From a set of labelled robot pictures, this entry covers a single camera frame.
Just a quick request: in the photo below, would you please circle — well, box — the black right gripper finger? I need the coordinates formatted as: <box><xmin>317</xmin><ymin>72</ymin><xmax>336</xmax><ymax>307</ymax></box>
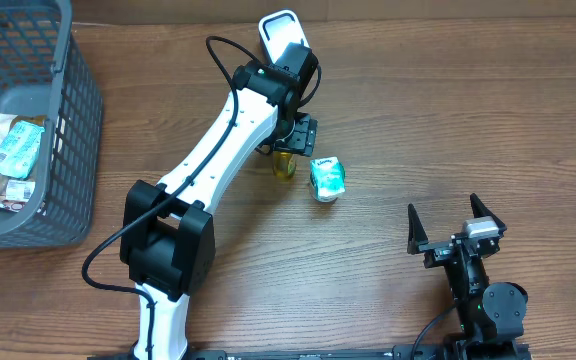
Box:
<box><xmin>469</xmin><ymin>193</ymin><xmax>507</xmax><ymax>233</ymax></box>
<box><xmin>407</xmin><ymin>203</ymin><xmax>429</xmax><ymax>254</ymax></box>

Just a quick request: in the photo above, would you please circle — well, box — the yellow liquid bottle silver cap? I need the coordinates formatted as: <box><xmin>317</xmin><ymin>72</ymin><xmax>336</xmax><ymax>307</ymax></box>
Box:
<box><xmin>272</xmin><ymin>151</ymin><xmax>296</xmax><ymax>180</ymax></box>

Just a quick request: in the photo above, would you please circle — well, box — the green lidded jar with tissues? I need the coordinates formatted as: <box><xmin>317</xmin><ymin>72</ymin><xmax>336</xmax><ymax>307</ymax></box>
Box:
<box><xmin>310</xmin><ymin>157</ymin><xmax>346</xmax><ymax>203</ymax></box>

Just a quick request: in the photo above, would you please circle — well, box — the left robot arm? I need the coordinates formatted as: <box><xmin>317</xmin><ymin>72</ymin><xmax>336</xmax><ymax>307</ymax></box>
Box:
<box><xmin>120</xmin><ymin>42</ymin><xmax>321</xmax><ymax>359</ymax></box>

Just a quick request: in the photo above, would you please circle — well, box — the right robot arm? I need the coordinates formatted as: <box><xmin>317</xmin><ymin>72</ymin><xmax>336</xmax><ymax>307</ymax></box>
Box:
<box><xmin>407</xmin><ymin>194</ymin><xmax>531</xmax><ymax>359</ymax></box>

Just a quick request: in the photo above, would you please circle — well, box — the white barcode scanner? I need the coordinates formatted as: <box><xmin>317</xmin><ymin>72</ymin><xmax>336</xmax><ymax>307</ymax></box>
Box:
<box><xmin>258</xmin><ymin>9</ymin><xmax>310</xmax><ymax>63</ymax></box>

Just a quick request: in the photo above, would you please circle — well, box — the teal tissue pack in basket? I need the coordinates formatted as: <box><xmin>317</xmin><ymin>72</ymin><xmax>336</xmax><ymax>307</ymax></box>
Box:
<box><xmin>0</xmin><ymin>121</ymin><xmax>45</xmax><ymax>179</ymax></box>

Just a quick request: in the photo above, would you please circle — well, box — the dark grey plastic basket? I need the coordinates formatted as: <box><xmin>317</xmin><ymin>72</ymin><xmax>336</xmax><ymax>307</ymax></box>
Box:
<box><xmin>0</xmin><ymin>0</ymin><xmax>104</xmax><ymax>248</ymax></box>

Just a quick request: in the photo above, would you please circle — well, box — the brown snack wrapper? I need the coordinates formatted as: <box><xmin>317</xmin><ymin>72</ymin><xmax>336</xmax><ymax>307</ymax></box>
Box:
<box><xmin>0</xmin><ymin>113</ymin><xmax>46</xmax><ymax>212</ymax></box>

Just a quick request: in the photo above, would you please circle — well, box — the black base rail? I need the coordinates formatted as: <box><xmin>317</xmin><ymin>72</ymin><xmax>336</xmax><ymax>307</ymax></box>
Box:
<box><xmin>87</xmin><ymin>345</ymin><xmax>532</xmax><ymax>360</ymax></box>

